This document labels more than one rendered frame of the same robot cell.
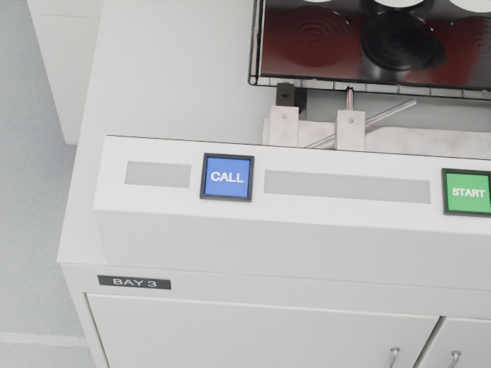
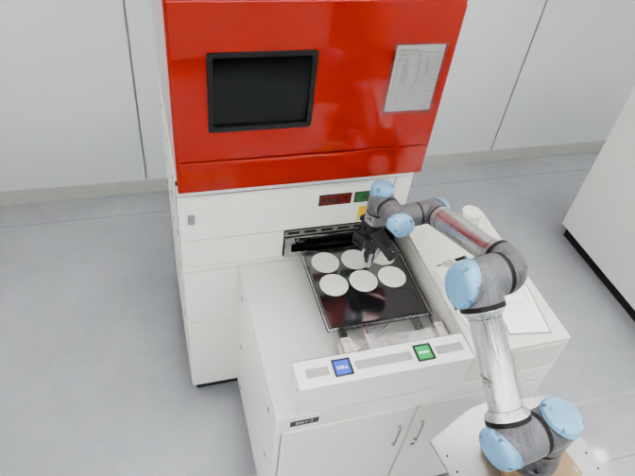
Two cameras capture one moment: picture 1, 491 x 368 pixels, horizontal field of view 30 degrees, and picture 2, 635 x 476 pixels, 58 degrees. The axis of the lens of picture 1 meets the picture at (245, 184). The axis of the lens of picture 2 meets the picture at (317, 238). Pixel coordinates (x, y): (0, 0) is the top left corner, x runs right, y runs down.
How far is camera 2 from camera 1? 0.83 m
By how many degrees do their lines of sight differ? 21
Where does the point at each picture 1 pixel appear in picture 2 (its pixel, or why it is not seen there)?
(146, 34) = (272, 322)
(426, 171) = (407, 348)
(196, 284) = (329, 416)
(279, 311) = (358, 419)
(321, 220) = (380, 374)
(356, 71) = (364, 318)
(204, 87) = (303, 338)
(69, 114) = (197, 369)
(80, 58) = (208, 340)
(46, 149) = (179, 391)
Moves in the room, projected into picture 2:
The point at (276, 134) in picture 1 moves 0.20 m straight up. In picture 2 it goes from (347, 348) to (356, 307)
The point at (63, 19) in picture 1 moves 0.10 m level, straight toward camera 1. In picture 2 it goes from (202, 324) to (214, 342)
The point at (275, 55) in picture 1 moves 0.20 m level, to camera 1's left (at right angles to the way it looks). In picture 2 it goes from (333, 319) to (273, 330)
